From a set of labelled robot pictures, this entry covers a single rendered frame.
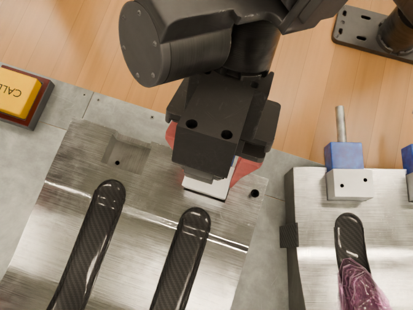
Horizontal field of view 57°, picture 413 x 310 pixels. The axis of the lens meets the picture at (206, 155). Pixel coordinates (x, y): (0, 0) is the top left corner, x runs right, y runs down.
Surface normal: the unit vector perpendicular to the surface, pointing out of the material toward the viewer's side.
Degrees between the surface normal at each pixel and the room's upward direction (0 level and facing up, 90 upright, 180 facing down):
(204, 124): 32
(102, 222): 3
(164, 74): 80
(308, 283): 28
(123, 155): 0
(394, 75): 0
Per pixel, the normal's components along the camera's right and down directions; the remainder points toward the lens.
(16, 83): 0.02, -0.25
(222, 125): 0.16, -0.71
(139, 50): -0.79, 0.33
